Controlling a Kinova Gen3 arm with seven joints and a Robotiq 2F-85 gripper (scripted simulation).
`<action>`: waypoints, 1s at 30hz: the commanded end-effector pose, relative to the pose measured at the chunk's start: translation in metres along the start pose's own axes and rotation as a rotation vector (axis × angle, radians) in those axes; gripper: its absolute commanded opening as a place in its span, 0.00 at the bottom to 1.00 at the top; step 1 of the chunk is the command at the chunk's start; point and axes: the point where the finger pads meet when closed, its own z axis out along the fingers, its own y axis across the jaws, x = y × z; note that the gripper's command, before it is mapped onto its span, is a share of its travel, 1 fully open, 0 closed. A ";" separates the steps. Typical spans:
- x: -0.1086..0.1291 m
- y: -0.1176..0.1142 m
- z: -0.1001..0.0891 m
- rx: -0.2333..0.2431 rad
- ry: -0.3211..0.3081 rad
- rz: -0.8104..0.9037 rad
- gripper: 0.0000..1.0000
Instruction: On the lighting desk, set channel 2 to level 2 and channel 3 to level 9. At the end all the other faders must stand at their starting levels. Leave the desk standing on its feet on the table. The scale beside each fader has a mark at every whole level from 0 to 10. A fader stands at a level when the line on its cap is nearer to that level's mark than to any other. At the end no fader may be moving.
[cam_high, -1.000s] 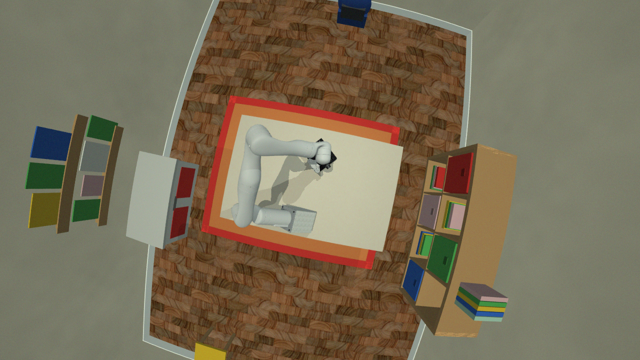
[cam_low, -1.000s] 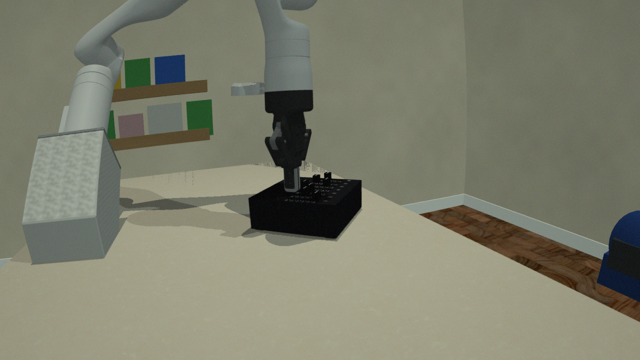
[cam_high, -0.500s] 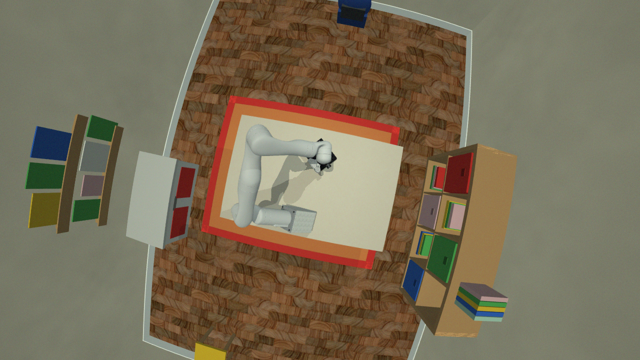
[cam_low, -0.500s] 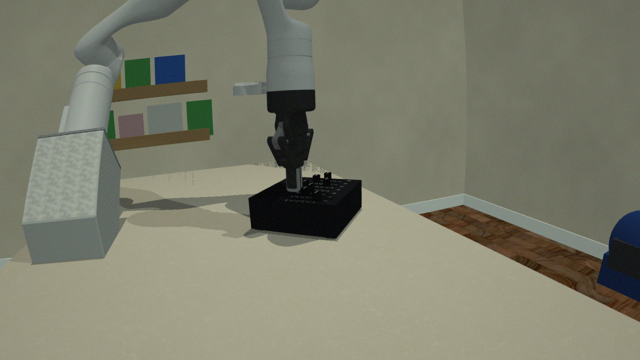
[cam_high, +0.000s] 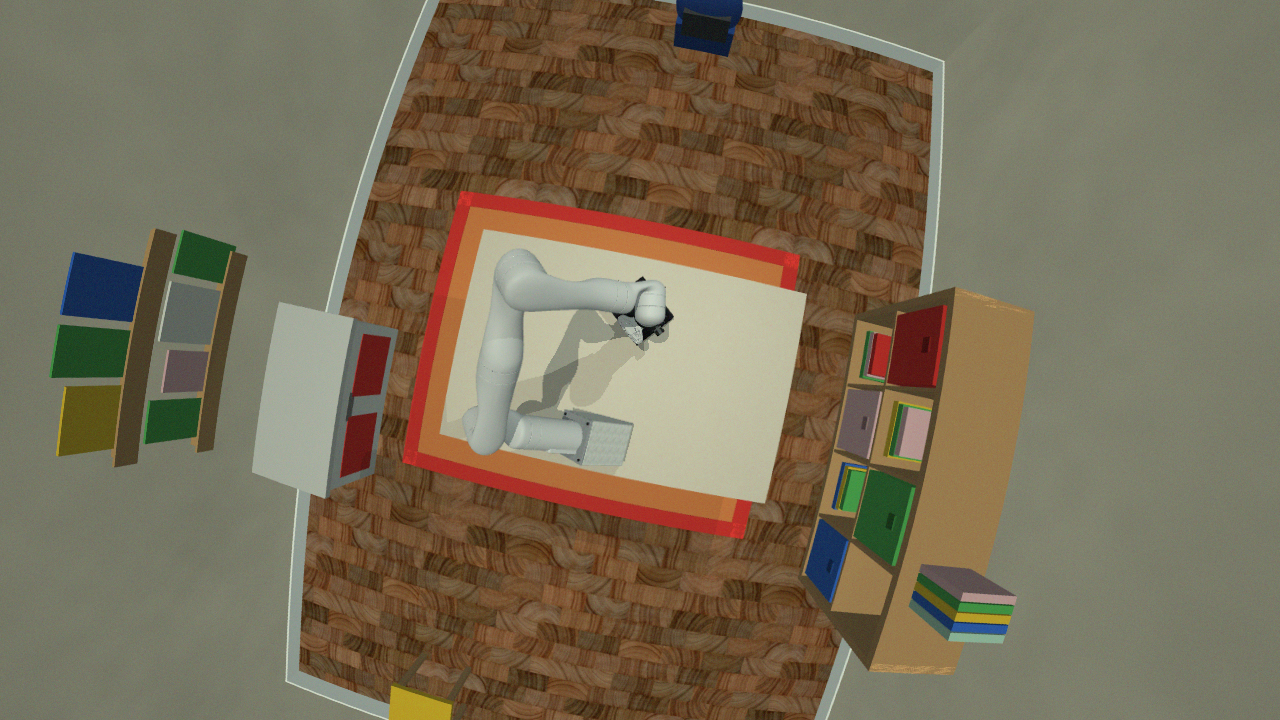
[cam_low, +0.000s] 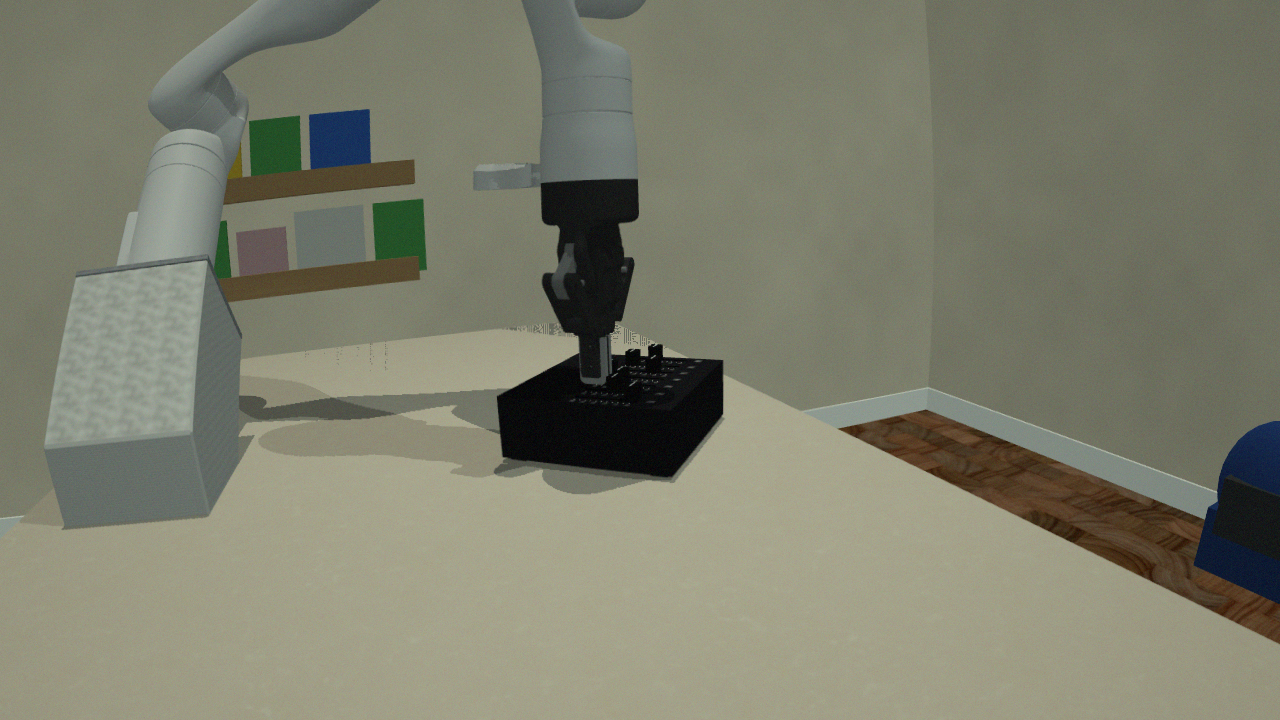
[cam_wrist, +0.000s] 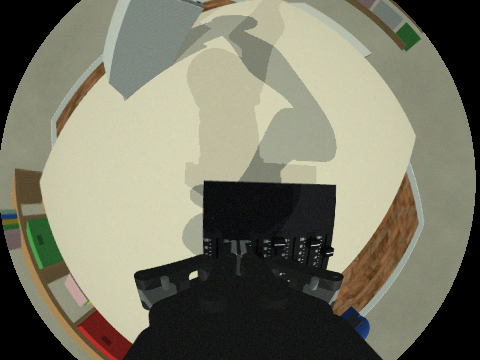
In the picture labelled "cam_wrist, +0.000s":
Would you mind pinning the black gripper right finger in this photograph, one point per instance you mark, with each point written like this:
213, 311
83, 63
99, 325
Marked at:
270, 289

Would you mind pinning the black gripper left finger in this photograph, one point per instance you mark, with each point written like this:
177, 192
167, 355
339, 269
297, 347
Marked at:
160, 282

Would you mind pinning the black lighting desk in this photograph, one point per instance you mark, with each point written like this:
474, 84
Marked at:
268, 216

